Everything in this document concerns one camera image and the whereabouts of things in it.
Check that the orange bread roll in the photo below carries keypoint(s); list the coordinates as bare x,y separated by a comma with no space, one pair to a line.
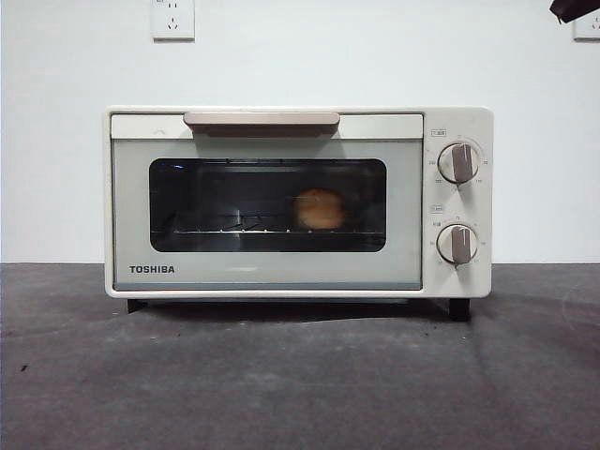
321,211

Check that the white glass oven door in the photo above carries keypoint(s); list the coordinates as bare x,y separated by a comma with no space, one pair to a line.
262,272

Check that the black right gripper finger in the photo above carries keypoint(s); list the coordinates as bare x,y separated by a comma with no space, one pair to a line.
579,9

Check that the white Toshiba toaster oven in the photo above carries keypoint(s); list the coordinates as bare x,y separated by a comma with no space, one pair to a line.
454,281

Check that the beige oven knob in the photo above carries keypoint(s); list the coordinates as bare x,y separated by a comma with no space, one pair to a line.
457,244
457,162

